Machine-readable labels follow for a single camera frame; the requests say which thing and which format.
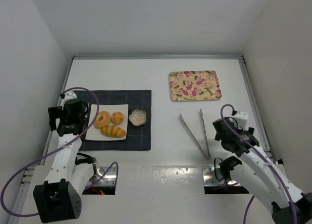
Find orange bagel bread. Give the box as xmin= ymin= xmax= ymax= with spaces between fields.
xmin=93 ymin=111 xmax=111 ymax=129

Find metal serving tongs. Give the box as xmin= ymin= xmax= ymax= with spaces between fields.
xmin=179 ymin=108 xmax=211 ymax=160

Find striped orange bread roll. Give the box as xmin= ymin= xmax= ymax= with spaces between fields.
xmin=100 ymin=125 xmax=126 ymax=138

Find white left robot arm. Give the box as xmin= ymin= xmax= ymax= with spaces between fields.
xmin=33 ymin=91 xmax=94 ymax=224

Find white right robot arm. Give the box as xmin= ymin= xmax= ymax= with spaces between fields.
xmin=213 ymin=117 xmax=312 ymax=224

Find round orange bread bun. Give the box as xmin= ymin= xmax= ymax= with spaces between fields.
xmin=111 ymin=112 xmax=125 ymax=124

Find small flower-shaped dish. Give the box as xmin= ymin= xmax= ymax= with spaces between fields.
xmin=128 ymin=109 xmax=147 ymax=126

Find dark checked cloth mat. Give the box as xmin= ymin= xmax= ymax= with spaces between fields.
xmin=80 ymin=90 xmax=152 ymax=151

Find floral rectangular tray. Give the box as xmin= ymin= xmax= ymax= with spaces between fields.
xmin=169 ymin=70 xmax=222 ymax=102

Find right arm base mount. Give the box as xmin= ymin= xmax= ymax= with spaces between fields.
xmin=202 ymin=165 xmax=249 ymax=195

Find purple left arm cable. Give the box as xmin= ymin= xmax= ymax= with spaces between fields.
xmin=0 ymin=86 xmax=118 ymax=216

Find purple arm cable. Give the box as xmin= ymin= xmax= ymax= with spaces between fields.
xmin=0 ymin=86 xmax=118 ymax=216
xmin=220 ymin=103 xmax=298 ymax=224

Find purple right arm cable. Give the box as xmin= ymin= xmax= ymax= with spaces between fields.
xmin=220 ymin=103 xmax=298 ymax=224

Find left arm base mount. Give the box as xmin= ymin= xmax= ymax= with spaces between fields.
xmin=82 ymin=164 xmax=118 ymax=195

